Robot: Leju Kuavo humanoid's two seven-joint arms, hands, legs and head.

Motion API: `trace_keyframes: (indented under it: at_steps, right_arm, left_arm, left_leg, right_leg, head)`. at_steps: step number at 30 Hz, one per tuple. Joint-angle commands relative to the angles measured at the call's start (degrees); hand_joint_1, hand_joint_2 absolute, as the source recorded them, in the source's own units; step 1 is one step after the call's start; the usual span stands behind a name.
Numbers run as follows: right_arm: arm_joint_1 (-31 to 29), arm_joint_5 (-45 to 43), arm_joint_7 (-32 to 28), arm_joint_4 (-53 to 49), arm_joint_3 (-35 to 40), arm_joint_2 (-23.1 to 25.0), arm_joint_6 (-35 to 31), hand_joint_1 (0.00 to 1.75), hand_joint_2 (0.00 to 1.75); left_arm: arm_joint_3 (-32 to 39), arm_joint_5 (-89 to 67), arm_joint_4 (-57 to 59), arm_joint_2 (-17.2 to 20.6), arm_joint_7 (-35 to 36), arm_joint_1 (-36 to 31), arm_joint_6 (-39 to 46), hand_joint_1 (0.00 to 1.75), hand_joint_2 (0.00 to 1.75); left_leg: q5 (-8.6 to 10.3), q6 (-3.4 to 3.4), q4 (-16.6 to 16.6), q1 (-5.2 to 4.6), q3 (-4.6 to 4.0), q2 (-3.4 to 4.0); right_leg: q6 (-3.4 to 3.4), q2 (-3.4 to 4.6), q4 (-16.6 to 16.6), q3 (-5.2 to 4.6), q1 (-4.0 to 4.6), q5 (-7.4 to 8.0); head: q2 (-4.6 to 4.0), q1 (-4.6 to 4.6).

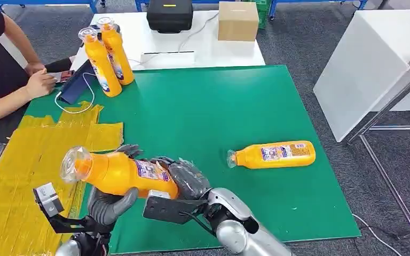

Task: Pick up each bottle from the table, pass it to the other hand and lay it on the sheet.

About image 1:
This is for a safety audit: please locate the person's right hand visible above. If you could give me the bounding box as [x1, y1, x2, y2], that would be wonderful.
[25, 69, 58, 100]

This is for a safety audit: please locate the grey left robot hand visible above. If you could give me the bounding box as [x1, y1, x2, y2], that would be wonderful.
[86, 144, 144, 227]

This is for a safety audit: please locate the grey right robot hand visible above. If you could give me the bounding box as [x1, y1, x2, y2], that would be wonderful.
[150, 156, 212, 202]

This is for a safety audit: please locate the person's left hand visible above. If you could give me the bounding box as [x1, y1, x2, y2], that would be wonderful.
[25, 62, 46, 77]

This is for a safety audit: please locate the orange drink bottle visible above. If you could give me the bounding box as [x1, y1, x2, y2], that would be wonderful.
[77, 27, 123, 98]
[97, 17, 135, 86]
[226, 140, 317, 170]
[60, 146, 179, 199]

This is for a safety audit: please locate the black rounded object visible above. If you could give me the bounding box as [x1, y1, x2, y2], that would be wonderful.
[45, 57, 74, 74]

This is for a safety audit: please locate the blue tablet case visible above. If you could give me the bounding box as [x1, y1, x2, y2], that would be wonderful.
[60, 60, 98, 105]

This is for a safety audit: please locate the green mat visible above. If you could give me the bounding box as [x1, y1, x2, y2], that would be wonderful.
[23, 65, 362, 255]

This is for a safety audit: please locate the yellow sheet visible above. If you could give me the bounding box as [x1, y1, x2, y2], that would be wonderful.
[0, 101, 124, 256]

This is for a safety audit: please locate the black carrying case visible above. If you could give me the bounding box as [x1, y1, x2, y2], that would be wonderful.
[146, 0, 194, 34]

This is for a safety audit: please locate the cardboard box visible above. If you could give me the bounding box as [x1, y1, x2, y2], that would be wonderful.
[218, 1, 260, 42]

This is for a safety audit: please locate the green crate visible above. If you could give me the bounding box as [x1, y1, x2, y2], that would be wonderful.
[242, 0, 273, 30]

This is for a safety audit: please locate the white side table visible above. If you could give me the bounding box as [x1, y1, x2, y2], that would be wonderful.
[312, 9, 410, 143]

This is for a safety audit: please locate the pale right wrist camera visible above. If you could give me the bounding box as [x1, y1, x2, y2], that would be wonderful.
[147, 190, 172, 199]

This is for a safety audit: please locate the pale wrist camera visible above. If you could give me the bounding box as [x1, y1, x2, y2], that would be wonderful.
[147, 190, 172, 199]
[33, 182, 65, 218]

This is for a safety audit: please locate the white charging cable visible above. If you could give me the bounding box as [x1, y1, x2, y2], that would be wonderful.
[53, 53, 156, 115]

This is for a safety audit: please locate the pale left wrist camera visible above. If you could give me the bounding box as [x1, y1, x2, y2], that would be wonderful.
[33, 182, 65, 218]

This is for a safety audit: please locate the blue metal frame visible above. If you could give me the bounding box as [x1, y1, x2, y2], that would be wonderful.
[135, 0, 238, 12]
[0, 0, 100, 15]
[269, 0, 368, 18]

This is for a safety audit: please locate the thin white cable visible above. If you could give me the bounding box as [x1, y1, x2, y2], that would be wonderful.
[177, 12, 220, 53]

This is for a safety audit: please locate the white floor cable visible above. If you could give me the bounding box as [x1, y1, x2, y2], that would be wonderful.
[352, 213, 402, 256]

